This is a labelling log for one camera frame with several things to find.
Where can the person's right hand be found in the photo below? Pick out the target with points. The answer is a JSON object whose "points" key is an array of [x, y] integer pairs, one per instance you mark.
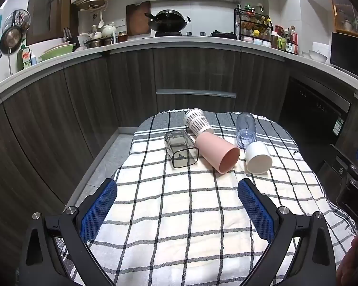
{"points": [[356, 262]]}

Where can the plain white cup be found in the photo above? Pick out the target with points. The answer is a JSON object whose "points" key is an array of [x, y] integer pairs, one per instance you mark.
{"points": [[258, 158]]}

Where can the green dish soap bottle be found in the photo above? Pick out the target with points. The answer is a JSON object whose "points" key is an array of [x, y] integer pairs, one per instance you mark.
{"points": [[24, 58]]}

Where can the clear bluish plastic cup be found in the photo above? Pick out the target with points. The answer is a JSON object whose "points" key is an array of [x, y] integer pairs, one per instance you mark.
{"points": [[245, 128]]}

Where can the black white checked cloth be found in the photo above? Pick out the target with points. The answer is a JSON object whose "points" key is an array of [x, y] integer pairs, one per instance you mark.
{"points": [[179, 214]]}

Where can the black gas stove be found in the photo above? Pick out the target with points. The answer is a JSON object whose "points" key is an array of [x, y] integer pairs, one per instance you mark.
{"points": [[168, 34]]}

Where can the hanging steel frying pan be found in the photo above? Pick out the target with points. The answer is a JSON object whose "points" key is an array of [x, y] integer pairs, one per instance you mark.
{"points": [[9, 39]]}

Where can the white dotted cup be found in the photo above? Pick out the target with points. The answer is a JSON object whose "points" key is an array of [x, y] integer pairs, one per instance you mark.
{"points": [[197, 122]]}

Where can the green plastic basin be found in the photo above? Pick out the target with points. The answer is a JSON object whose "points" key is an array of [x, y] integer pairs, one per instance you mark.
{"points": [[58, 52]]}

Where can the hanging steel colander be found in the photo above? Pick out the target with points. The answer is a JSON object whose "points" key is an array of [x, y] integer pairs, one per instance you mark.
{"points": [[18, 19]]}

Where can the black cloth bundle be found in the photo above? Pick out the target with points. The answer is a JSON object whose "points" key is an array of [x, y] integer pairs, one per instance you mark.
{"points": [[223, 35]]}

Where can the white hanging ladle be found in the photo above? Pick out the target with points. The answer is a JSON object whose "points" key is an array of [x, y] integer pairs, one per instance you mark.
{"points": [[101, 22]]}

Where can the red sauce jar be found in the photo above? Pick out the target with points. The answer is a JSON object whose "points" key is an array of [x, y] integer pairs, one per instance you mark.
{"points": [[123, 37]]}

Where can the dark soy sauce bottle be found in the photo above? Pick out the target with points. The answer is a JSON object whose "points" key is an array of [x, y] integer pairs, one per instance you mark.
{"points": [[291, 43]]}

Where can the pink cup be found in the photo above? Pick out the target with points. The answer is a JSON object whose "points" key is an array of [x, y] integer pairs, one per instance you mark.
{"points": [[214, 152]]}

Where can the black built-in dishwasher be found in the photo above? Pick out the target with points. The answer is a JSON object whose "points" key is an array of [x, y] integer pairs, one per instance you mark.
{"points": [[313, 110]]}

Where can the dark wooden cutting board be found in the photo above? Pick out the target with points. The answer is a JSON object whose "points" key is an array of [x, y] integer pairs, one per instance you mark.
{"points": [[135, 18]]}

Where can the black knife block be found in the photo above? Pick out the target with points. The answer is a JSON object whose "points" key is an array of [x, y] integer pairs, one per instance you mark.
{"points": [[71, 40]]}

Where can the black wok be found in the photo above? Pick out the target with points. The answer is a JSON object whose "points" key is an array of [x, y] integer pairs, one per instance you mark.
{"points": [[168, 20]]}

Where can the grey transparent square cup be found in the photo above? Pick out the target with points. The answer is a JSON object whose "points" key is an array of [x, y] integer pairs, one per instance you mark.
{"points": [[177, 143]]}

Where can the green mug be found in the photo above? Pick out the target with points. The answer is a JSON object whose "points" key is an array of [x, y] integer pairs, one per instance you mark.
{"points": [[281, 44]]}

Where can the wall rack with boards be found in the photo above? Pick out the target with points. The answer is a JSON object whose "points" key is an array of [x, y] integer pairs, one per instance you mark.
{"points": [[94, 1]]}

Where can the white teapot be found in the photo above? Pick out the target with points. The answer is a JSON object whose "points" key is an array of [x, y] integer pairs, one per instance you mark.
{"points": [[109, 30]]}

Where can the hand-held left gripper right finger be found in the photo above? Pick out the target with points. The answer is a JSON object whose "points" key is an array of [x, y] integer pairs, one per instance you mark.
{"points": [[256, 211]]}

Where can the black microwave oven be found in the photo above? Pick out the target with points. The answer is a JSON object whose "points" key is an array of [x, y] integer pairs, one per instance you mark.
{"points": [[350, 55]]}

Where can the wooden glass-door cabinet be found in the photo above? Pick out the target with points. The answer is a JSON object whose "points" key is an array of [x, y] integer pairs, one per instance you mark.
{"points": [[346, 12]]}

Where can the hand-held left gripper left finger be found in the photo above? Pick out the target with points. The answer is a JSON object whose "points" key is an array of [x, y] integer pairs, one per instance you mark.
{"points": [[99, 211]]}

